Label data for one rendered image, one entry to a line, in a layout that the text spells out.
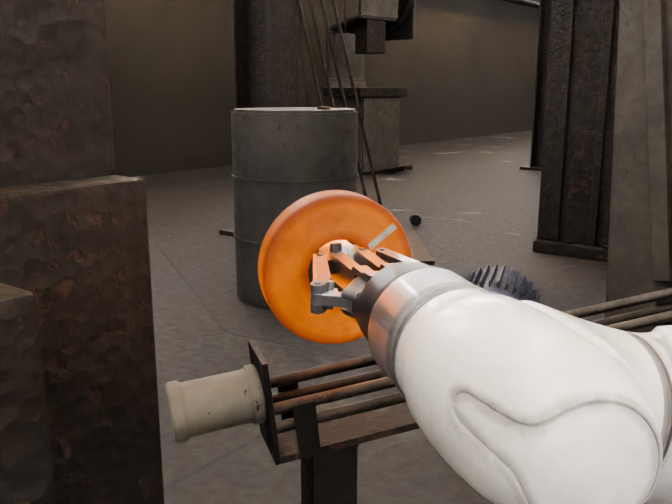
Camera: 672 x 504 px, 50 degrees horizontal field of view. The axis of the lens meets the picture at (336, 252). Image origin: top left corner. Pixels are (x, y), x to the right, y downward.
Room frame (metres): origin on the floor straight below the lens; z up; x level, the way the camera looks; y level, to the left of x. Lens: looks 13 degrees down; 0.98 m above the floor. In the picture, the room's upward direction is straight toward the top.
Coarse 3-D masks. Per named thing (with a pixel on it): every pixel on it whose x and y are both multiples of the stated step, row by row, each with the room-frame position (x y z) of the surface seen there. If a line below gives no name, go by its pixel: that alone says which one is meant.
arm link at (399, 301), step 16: (416, 272) 0.49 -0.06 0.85; (432, 272) 0.49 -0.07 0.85; (448, 272) 0.49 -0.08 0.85; (400, 288) 0.48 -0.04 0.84; (416, 288) 0.47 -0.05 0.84; (432, 288) 0.46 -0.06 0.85; (448, 288) 0.45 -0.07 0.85; (480, 288) 0.46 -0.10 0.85; (384, 304) 0.48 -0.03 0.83; (400, 304) 0.46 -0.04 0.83; (416, 304) 0.45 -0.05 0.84; (384, 320) 0.46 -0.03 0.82; (400, 320) 0.45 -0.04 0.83; (368, 336) 0.48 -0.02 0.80; (384, 336) 0.46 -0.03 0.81; (384, 352) 0.46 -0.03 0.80; (384, 368) 0.46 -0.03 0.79
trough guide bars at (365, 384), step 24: (576, 312) 0.82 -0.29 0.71; (600, 312) 0.83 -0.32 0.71; (648, 312) 0.85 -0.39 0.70; (360, 360) 0.74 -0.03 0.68; (288, 384) 0.72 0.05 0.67; (336, 384) 0.73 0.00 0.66; (360, 384) 0.68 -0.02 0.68; (384, 384) 0.68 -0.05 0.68; (288, 408) 0.65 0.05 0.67; (312, 408) 0.66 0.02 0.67; (336, 408) 0.67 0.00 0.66; (360, 408) 0.67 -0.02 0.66; (312, 432) 0.66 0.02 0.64; (312, 456) 0.66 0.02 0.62
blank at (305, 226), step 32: (320, 192) 0.70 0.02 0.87; (352, 192) 0.71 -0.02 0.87; (288, 224) 0.67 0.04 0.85; (320, 224) 0.68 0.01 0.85; (352, 224) 0.69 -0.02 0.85; (384, 224) 0.70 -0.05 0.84; (288, 256) 0.67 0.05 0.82; (288, 288) 0.67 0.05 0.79; (288, 320) 0.67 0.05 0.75; (320, 320) 0.68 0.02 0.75; (352, 320) 0.69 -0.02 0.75
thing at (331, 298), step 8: (328, 288) 0.57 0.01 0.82; (336, 288) 0.57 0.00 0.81; (312, 296) 0.56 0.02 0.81; (320, 296) 0.56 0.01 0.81; (328, 296) 0.55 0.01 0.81; (336, 296) 0.55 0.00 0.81; (312, 304) 0.56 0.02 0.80; (320, 304) 0.56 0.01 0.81; (328, 304) 0.55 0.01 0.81; (336, 304) 0.55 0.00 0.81; (344, 304) 0.55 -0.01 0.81
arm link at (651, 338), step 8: (656, 328) 0.44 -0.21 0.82; (664, 328) 0.43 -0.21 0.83; (640, 336) 0.42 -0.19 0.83; (648, 336) 0.43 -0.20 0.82; (656, 336) 0.43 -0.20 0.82; (664, 336) 0.42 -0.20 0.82; (648, 344) 0.41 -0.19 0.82; (656, 344) 0.41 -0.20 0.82; (664, 344) 0.42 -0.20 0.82; (656, 352) 0.40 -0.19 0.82; (664, 352) 0.41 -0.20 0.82; (664, 360) 0.40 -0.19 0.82; (664, 368) 0.39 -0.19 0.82; (664, 456) 0.37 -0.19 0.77; (664, 464) 0.37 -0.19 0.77; (664, 472) 0.37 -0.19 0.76; (664, 480) 0.38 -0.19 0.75; (656, 488) 0.38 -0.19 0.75; (664, 488) 0.38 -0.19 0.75; (656, 496) 0.39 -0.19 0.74; (664, 496) 0.39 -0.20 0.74
